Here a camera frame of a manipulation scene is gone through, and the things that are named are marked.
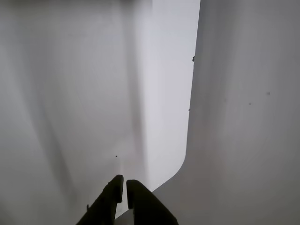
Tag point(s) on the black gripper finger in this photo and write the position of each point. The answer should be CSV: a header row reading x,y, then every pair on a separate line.
x,y
103,206
147,208

